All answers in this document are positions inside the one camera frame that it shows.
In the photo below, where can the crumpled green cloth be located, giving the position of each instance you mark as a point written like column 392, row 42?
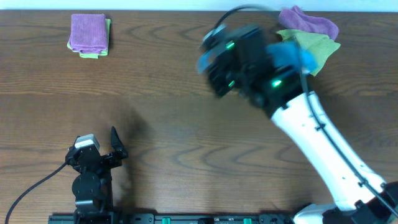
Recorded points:
column 319, row 45

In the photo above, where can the folded green cloth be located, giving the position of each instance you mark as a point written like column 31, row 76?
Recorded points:
column 96, row 56

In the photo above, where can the folded purple cloth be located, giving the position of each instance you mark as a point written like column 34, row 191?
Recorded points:
column 88, row 33

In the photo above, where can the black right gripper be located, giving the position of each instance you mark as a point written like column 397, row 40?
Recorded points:
column 216, row 74

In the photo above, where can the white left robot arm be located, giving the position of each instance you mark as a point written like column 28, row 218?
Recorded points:
column 93, row 186

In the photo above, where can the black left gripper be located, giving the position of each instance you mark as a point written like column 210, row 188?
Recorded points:
column 115, row 159

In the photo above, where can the blue microfiber cloth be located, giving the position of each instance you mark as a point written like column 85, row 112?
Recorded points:
column 282, row 54

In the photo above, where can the crumpled purple cloth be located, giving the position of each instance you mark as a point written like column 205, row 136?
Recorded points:
column 295, row 18

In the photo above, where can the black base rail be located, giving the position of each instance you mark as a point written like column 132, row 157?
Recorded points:
column 148, row 218

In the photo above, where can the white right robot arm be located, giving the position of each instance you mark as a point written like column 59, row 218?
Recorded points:
column 273, row 78

